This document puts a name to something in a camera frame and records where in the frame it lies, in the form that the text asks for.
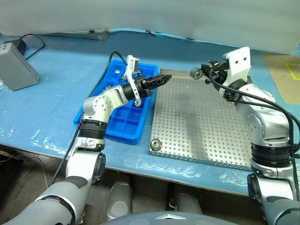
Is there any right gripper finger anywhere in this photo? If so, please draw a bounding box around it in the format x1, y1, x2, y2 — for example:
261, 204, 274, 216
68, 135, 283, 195
203, 70, 220, 85
202, 60, 220, 71

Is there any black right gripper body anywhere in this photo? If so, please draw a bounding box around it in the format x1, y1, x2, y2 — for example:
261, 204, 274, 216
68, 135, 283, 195
217, 59, 230, 83

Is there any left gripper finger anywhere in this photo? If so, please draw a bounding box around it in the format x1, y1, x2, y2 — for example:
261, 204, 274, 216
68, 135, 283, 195
147, 78, 171, 91
146, 74, 173, 86

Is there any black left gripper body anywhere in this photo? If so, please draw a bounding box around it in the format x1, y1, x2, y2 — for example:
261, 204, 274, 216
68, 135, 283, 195
135, 78, 153, 99

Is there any blue compartment tray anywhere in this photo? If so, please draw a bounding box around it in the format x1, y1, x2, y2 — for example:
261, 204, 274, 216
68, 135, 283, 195
74, 59, 159, 145

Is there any grey perforated metal box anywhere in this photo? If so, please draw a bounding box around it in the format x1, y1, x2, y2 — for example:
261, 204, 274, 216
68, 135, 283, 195
0, 42, 40, 91

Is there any perforated metal tray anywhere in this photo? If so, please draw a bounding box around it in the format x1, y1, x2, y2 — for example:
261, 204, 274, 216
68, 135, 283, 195
149, 68, 256, 171

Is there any brown cardboard mat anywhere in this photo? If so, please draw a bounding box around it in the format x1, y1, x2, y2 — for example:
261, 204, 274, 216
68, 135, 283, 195
262, 52, 300, 105

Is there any flat perforated metal panel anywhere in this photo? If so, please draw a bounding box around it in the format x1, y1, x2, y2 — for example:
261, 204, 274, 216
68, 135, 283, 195
48, 28, 111, 41

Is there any silver rounded cylinder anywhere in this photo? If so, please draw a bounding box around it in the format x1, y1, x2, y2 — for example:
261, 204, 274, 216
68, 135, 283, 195
167, 185, 203, 214
106, 174, 134, 222

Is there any black power adapter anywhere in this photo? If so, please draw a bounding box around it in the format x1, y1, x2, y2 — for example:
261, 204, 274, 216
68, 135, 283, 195
4, 38, 28, 55

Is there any grey-blue robot torso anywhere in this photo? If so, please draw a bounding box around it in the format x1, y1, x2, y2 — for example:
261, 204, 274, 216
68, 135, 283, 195
106, 210, 235, 225

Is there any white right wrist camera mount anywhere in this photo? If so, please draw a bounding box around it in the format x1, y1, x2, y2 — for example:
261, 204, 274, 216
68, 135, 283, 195
222, 46, 251, 88

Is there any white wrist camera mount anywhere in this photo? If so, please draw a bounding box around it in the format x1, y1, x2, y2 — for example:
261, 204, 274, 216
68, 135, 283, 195
123, 55, 143, 108
222, 46, 251, 88

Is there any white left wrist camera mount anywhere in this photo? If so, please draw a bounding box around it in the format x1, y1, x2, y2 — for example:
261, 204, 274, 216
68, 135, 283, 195
123, 55, 143, 108

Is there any black power adapter cable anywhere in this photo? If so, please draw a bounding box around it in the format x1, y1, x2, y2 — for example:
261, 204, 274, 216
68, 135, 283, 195
20, 34, 45, 60

